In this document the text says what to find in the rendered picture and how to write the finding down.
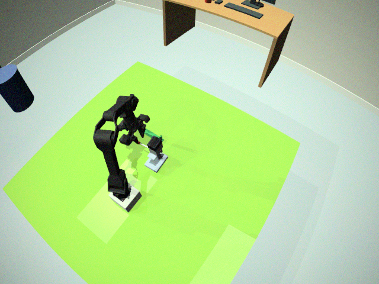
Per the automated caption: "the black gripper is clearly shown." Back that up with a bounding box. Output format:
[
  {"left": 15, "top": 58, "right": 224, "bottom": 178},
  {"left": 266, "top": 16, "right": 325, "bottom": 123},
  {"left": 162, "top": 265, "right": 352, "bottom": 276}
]
[{"left": 119, "top": 114, "right": 150, "bottom": 146}]

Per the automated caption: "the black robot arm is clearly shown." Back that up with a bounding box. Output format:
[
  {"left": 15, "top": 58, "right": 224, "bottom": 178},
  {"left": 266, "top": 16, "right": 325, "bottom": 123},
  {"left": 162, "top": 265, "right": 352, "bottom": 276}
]
[{"left": 93, "top": 94, "right": 139, "bottom": 202}]

